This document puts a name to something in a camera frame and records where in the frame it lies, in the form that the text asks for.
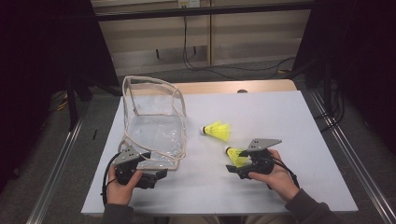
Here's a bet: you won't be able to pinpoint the person's right hand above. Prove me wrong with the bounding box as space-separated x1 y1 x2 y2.
247 149 301 203

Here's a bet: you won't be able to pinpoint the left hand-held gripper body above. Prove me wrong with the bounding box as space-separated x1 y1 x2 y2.
113 145 157 190

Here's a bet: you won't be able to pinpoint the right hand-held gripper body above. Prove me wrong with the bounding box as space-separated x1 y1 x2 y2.
236 138 283 180

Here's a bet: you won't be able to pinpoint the black hanging wall cable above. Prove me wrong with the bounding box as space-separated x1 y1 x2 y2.
182 15 297 80

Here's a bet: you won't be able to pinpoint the left hand-held gripper black cable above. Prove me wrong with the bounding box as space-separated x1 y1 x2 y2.
100 153 121 206

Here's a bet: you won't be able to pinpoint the person's left hand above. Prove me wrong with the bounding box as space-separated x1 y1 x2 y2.
106 170 143 206

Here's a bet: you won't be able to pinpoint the dark curtain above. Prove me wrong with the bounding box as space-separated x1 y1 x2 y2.
0 0 120 194
292 0 396 153

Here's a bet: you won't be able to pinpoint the white table board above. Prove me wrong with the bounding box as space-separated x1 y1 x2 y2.
80 91 359 217

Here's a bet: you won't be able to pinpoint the black metal stand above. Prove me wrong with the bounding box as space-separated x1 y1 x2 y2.
66 74 94 132

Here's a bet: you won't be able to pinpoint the black floor cables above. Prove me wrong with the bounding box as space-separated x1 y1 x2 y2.
314 80 347 133

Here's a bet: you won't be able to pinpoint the wooden table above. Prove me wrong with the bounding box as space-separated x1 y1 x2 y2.
122 78 298 95

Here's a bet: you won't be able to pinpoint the white wall socket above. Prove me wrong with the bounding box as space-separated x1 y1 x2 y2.
177 0 201 8

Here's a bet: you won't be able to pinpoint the right hand-held gripper black cable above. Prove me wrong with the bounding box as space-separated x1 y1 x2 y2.
270 157 302 189

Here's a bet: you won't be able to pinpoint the metal floor rail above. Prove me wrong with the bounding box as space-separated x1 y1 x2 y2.
309 90 396 224
26 102 92 224

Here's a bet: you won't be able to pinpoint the hand-held gripper black cable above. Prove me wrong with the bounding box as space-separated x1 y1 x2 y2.
270 157 302 189
100 153 121 206

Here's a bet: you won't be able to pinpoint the black horizontal bar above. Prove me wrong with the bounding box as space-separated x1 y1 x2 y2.
92 2 316 22

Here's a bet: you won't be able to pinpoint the clear plastic bag beige trim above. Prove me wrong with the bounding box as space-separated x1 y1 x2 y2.
117 75 188 172

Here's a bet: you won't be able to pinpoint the yellow floor cable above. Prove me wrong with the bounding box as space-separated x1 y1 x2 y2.
49 90 69 113

